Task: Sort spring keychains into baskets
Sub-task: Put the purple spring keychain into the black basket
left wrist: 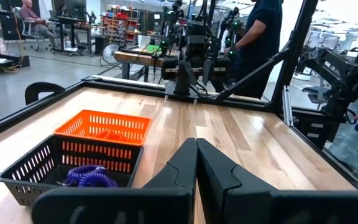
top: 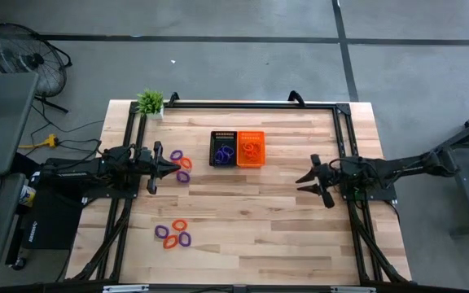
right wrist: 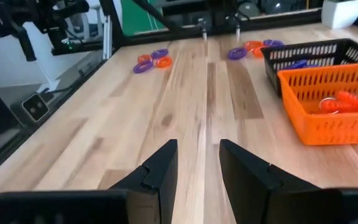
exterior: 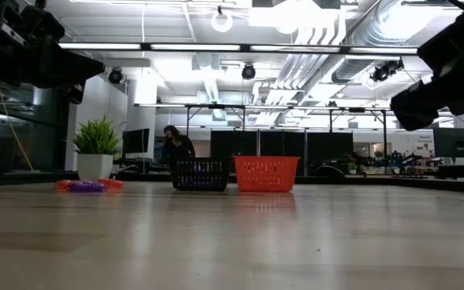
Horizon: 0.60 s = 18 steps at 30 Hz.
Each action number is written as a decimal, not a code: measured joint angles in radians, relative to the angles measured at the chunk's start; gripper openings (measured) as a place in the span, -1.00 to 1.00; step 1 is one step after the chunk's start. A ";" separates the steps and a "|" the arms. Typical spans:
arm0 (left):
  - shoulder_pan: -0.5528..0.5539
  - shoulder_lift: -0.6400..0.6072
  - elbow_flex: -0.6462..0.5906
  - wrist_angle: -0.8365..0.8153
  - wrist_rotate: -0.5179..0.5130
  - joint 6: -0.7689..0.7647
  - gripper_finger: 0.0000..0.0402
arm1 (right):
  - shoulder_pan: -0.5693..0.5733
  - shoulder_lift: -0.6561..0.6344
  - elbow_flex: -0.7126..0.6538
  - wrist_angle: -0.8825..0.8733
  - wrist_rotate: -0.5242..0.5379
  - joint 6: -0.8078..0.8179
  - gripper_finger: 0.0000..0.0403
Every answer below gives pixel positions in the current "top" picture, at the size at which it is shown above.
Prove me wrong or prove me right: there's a black metal stand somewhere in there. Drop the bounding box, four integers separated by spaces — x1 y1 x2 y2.
423 103 469 238

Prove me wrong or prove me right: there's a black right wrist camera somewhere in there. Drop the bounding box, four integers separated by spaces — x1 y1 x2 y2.
323 164 341 182

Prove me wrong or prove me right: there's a black floor fan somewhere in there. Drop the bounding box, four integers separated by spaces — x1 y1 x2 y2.
0 22 73 114

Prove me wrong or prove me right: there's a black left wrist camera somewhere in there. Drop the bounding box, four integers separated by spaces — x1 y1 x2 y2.
136 148 154 165

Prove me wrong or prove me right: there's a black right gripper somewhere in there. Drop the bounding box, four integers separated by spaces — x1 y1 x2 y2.
295 154 344 209

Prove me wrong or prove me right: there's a green plant in white pot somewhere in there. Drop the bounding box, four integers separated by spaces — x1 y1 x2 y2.
136 88 165 121

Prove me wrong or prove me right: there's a black floor cable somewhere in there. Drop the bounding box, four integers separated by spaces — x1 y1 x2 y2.
30 101 106 164

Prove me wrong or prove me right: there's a black box with white logo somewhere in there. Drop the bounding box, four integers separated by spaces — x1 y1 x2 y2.
21 190 85 250

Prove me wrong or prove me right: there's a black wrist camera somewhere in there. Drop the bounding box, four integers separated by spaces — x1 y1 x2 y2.
136 148 154 165
323 164 341 182

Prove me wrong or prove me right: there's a black plastic basket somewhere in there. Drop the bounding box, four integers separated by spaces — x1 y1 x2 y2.
209 130 239 168

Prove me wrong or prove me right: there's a dark grey desk panel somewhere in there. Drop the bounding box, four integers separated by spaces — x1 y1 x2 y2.
0 72 39 177

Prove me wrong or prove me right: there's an orange plastic basket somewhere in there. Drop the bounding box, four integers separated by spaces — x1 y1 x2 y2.
236 130 266 168

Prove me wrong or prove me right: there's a silver metal bracket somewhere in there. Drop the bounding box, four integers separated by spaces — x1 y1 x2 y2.
330 286 378 293
102 284 150 293

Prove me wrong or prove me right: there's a black aluminium table frame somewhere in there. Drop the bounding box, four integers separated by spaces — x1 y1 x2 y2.
66 91 413 286

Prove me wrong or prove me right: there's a yellow power plug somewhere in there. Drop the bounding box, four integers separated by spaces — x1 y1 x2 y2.
17 133 59 150

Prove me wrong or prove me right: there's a grey side desk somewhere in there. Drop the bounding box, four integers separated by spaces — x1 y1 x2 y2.
0 173 27 276

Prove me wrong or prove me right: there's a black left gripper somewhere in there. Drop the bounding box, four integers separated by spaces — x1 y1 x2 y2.
136 141 181 195

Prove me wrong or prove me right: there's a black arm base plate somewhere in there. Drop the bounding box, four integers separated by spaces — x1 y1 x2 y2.
340 178 399 203
80 156 142 200

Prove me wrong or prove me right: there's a white yellow can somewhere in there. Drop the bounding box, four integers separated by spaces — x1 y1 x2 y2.
18 185 37 208

